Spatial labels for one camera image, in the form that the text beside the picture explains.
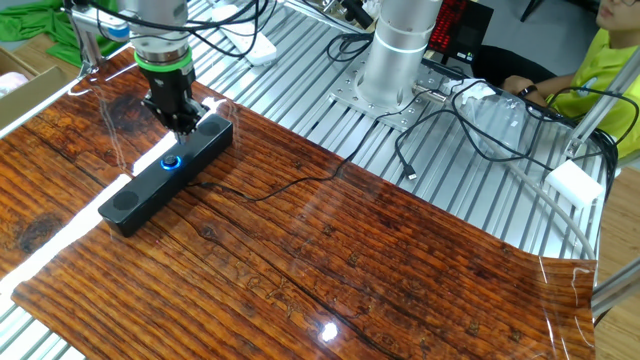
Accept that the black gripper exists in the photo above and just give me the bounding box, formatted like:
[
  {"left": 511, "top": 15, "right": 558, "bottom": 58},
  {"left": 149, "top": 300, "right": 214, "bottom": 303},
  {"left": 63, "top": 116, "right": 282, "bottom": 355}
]
[{"left": 140, "top": 63, "right": 210, "bottom": 147}]

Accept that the black speaker bar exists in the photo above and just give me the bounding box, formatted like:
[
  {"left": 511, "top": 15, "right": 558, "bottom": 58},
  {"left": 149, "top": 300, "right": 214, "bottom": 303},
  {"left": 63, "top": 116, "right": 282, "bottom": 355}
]
[{"left": 97, "top": 113, "right": 235, "bottom": 238}]

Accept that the white power strip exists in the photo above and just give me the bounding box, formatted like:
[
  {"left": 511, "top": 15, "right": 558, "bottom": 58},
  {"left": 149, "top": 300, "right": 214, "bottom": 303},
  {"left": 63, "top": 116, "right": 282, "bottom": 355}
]
[{"left": 209, "top": 0, "right": 279, "bottom": 67}]

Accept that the brown cardboard box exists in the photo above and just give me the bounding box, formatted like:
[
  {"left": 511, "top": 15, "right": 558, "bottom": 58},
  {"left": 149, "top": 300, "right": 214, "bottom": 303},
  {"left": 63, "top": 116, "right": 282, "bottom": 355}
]
[{"left": 0, "top": 45, "right": 70, "bottom": 132}]

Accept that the pink soft item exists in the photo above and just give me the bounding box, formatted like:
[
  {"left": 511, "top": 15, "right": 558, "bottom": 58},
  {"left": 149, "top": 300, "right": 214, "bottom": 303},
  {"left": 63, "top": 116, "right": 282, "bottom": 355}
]
[{"left": 0, "top": 71, "right": 30, "bottom": 99}]

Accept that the green cloth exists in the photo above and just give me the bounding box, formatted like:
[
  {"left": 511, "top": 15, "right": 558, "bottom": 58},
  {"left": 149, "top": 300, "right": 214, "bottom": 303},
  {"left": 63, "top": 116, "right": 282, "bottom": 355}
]
[{"left": 0, "top": 0, "right": 124, "bottom": 69}]

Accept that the glossy wood grain mat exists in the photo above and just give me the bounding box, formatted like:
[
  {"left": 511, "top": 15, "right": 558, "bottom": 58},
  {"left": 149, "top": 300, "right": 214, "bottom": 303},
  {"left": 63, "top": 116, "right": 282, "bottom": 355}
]
[{"left": 0, "top": 47, "right": 599, "bottom": 360}]

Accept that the black cylindrical tool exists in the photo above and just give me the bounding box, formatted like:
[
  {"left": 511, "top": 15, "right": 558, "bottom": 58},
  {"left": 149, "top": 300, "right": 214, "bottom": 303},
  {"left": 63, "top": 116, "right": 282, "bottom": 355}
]
[{"left": 339, "top": 0, "right": 375, "bottom": 30}]

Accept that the silver connector plug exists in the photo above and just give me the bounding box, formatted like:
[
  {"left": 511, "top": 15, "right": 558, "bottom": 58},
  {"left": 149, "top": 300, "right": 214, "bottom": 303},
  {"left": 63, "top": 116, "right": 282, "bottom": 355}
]
[{"left": 412, "top": 84, "right": 449, "bottom": 104}]

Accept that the clear plastic bag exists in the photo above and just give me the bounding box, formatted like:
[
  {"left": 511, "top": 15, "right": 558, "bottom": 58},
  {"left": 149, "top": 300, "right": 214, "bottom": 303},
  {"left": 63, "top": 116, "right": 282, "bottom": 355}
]
[{"left": 452, "top": 82, "right": 545, "bottom": 157}]

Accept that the white power adapter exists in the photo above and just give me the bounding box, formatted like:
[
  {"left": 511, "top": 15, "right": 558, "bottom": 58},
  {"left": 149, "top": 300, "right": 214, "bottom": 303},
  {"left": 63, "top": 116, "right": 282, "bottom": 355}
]
[{"left": 543, "top": 159, "right": 605, "bottom": 210}]

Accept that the person in yellow shirt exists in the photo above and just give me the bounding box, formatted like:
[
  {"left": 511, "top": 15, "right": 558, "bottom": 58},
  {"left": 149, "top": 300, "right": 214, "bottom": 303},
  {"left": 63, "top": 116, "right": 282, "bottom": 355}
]
[{"left": 501, "top": 0, "right": 640, "bottom": 160}]

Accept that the green flange ring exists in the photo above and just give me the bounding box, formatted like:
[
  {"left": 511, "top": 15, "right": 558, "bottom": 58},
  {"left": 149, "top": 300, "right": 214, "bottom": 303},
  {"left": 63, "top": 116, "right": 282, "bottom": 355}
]
[{"left": 132, "top": 47, "right": 195, "bottom": 74}]

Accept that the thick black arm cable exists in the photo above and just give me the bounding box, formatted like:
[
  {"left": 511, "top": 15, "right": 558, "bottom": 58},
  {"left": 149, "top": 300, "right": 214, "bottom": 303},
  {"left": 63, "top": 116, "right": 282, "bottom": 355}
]
[{"left": 188, "top": 0, "right": 262, "bottom": 59}]

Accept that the thin black speaker cable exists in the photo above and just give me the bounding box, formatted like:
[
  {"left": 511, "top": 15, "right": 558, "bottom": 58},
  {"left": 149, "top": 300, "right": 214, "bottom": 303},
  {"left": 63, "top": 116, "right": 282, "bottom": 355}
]
[{"left": 186, "top": 87, "right": 426, "bottom": 204}]

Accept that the aluminium frame post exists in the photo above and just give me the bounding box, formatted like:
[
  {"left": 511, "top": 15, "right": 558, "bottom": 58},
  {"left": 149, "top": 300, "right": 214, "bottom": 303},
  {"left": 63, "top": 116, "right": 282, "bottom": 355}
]
[
  {"left": 63, "top": 0, "right": 104, "bottom": 77},
  {"left": 591, "top": 259, "right": 640, "bottom": 321},
  {"left": 563, "top": 49, "right": 640, "bottom": 159}
]

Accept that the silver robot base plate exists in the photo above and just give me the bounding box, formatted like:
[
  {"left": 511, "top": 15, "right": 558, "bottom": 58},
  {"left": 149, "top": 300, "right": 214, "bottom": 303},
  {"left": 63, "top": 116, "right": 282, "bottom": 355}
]
[{"left": 328, "top": 47, "right": 454, "bottom": 134}]

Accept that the coiled black cable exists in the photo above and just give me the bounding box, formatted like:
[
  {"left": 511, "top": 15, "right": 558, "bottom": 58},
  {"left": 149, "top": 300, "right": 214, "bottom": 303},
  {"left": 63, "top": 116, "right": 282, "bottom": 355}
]
[{"left": 325, "top": 30, "right": 375, "bottom": 65}]

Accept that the black USB cable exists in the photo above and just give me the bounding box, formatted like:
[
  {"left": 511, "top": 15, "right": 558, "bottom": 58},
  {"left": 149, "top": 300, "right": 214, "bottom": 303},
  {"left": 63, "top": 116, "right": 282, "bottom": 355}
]
[{"left": 393, "top": 79, "right": 556, "bottom": 182}]

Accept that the gray hose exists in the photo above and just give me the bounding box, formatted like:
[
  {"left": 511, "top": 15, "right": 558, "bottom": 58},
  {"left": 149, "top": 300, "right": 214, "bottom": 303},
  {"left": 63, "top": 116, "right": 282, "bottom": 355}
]
[{"left": 499, "top": 159, "right": 599, "bottom": 261}]

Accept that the black cable bundle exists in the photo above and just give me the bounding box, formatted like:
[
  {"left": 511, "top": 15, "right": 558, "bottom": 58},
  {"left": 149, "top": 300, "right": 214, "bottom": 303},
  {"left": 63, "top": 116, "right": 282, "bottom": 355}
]
[{"left": 519, "top": 85, "right": 640, "bottom": 204}]

